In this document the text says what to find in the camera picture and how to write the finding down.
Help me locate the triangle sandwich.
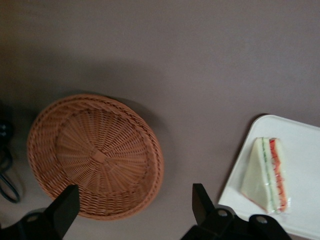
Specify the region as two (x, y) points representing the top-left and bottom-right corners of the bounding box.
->
(240, 136), (292, 215)

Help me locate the beige rectangular tray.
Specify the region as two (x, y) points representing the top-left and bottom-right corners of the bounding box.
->
(217, 113), (320, 240)

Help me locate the black looped table cable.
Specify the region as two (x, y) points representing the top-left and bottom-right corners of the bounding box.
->
(0, 117), (21, 204)

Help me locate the round brown wicker basket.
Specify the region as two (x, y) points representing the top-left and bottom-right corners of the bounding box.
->
(26, 93), (165, 222)

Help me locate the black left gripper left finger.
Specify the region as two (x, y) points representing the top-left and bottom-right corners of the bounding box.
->
(0, 184), (81, 240)

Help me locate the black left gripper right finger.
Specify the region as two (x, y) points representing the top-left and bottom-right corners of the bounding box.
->
(180, 183), (241, 240)

